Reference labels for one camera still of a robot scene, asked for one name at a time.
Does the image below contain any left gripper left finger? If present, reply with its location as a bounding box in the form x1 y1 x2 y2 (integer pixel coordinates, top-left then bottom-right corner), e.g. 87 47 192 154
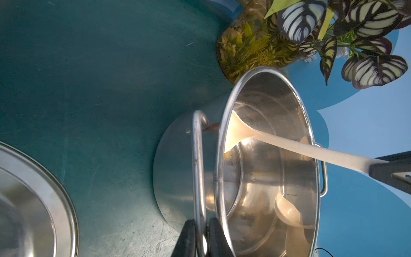
171 219 196 257

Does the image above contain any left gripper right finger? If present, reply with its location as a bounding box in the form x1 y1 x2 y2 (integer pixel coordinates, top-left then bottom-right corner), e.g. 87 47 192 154
208 217 234 257

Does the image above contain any potted artificial plant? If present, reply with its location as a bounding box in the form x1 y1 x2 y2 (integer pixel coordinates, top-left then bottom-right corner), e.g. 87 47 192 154
217 0 411 90

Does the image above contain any stainless steel pot lid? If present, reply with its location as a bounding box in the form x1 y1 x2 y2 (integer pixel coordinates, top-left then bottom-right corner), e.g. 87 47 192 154
1 142 79 257

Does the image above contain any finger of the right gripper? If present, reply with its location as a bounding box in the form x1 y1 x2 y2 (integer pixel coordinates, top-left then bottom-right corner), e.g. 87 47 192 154
369 151 411 194

